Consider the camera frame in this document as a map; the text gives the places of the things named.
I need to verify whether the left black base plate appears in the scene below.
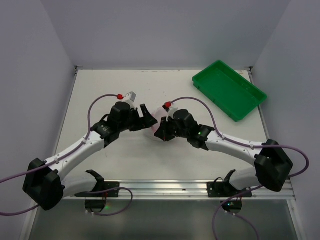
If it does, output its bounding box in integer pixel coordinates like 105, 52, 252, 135
100, 181, 120, 198

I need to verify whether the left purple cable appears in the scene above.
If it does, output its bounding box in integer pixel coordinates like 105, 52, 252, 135
0, 92, 133, 217

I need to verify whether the green plastic tray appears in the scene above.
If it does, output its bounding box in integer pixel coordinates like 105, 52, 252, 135
192, 60, 267, 122

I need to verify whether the purple cable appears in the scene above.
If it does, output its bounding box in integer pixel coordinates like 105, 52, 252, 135
164, 96, 312, 240
0, 92, 133, 217

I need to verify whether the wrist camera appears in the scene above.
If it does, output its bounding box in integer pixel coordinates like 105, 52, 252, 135
160, 101, 179, 120
122, 91, 137, 109

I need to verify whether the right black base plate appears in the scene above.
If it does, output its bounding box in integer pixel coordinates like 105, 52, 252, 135
206, 177, 226, 198

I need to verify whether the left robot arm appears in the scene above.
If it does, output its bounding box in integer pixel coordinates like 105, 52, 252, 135
22, 101, 158, 211

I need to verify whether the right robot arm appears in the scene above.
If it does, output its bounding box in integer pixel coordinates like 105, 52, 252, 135
151, 107, 293, 197

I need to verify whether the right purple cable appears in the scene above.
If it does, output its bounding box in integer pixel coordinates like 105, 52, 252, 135
164, 96, 312, 240

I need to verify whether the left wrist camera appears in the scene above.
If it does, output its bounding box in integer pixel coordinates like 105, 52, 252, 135
122, 91, 137, 109

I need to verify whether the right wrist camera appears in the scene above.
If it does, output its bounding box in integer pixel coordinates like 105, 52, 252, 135
160, 101, 179, 120

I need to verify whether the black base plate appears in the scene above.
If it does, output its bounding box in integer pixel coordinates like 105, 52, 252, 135
206, 177, 226, 198
100, 181, 120, 198

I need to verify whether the aluminium mounting rail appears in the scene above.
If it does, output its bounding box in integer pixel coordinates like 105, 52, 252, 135
64, 177, 295, 200

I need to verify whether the white mesh laundry bag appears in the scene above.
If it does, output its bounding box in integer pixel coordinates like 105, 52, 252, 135
143, 107, 162, 142

